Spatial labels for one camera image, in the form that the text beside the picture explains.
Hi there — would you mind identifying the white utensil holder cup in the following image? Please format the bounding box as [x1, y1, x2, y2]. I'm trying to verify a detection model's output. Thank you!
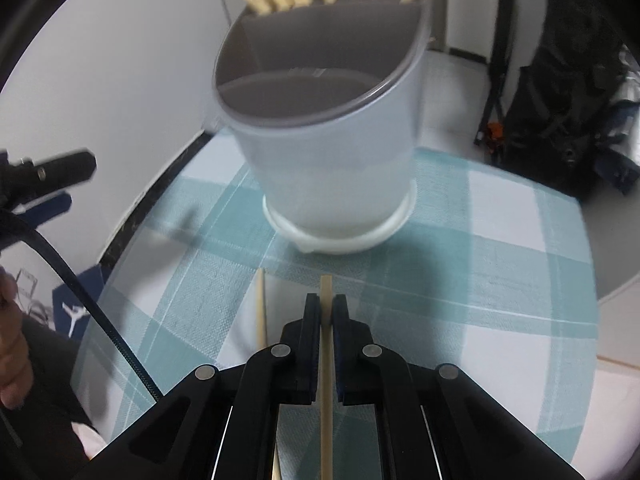
[213, 0, 432, 255]

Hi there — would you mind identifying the person's left hand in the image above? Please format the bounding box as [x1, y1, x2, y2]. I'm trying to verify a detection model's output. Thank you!
[0, 269, 34, 410]

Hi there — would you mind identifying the blue jordan shoe box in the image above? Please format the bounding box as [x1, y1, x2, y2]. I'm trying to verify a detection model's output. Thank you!
[52, 264, 110, 342]

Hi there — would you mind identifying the teal plaid placemat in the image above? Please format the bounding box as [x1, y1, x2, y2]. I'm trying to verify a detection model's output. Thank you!
[73, 132, 598, 479]

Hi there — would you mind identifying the black hanging jacket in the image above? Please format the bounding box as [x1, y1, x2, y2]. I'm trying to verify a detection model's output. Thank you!
[501, 0, 623, 200]

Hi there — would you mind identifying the silver folded umbrella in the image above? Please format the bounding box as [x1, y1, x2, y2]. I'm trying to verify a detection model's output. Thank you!
[594, 46, 639, 195]

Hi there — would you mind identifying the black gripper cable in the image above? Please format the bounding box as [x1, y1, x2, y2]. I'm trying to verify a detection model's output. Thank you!
[0, 211, 164, 403]

